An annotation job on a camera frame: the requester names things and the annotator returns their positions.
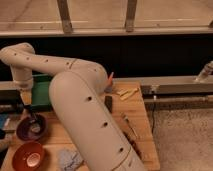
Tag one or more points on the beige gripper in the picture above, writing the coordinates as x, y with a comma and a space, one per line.
26, 97

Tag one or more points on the purple bowl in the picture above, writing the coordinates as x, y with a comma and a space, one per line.
23, 129

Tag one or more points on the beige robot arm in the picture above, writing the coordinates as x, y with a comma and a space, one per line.
74, 93

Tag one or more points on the orange bowl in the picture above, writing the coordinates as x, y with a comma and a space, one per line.
28, 157

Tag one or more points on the green tray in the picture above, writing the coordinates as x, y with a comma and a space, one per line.
40, 93

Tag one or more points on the grey crumpled cloth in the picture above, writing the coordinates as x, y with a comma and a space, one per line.
69, 160

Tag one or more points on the black rectangular block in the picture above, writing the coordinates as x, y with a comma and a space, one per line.
108, 102

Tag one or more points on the orange carrot toy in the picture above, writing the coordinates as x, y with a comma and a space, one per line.
110, 80

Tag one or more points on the yellow wooden sticks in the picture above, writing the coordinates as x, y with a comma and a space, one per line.
126, 93

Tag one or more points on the long brown tool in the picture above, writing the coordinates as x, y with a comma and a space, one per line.
133, 140

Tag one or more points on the left metal post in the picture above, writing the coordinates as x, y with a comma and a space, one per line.
65, 16

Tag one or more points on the metal post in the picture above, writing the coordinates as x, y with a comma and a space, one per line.
65, 16
130, 15

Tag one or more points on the right metal post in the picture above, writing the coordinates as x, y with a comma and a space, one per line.
130, 15

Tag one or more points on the metal rail beam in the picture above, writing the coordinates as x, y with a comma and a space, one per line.
171, 84

